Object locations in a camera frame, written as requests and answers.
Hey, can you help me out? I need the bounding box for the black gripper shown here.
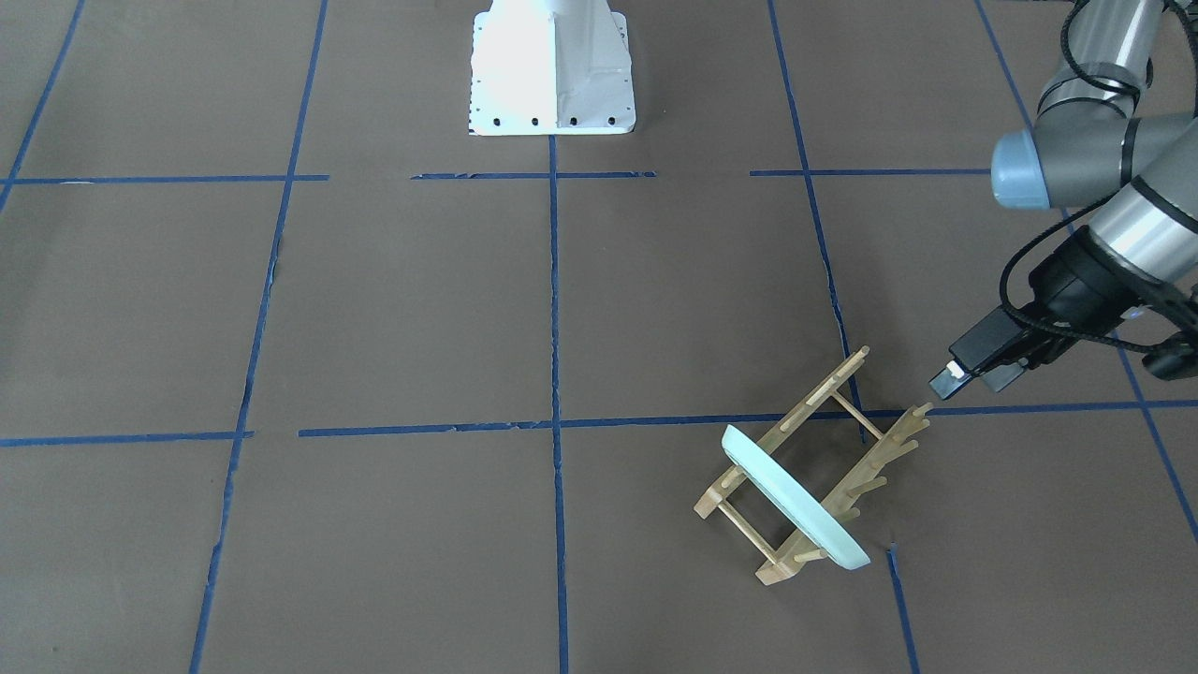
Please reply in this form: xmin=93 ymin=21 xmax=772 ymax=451
xmin=928 ymin=227 xmax=1140 ymax=401

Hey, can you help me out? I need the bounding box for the light green ceramic plate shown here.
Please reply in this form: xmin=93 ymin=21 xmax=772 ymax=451
xmin=722 ymin=425 xmax=871 ymax=570

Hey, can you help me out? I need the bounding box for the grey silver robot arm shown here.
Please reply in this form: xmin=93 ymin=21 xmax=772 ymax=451
xmin=931 ymin=1 xmax=1197 ymax=400

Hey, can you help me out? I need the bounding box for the wooden dish rack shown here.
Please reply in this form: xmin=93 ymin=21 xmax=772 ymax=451
xmin=694 ymin=346 xmax=934 ymax=585

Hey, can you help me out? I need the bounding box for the long horizontal blue tape line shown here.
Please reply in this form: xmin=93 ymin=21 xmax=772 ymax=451
xmin=1 ymin=400 xmax=1197 ymax=448

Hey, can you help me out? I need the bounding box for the long vertical blue tape line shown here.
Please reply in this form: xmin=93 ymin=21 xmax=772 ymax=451
xmin=767 ymin=1 xmax=921 ymax=673

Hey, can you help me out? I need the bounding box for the blue tape line centre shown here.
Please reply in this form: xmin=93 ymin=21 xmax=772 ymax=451
xmin=547 ymin=134 xmax=570 ymax=673

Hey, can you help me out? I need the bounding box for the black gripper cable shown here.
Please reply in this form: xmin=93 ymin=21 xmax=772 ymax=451
xmin=998 ymin=0 xmax=1198 ymax=357

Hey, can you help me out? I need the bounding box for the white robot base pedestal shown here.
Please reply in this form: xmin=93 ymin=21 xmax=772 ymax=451
xmin=468 ymin=1 xmax=637 ymax=136

